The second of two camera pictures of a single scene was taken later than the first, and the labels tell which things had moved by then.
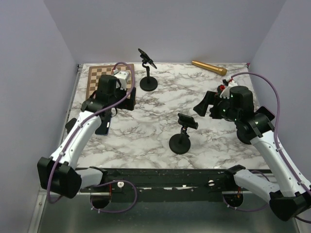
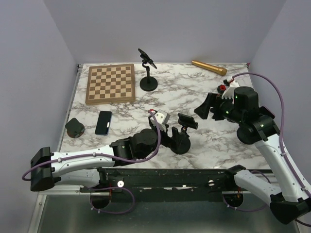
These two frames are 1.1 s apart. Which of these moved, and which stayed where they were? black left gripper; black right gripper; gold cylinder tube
Moved: black left gripper
Stayed: black right gripper; gold cylinder tube
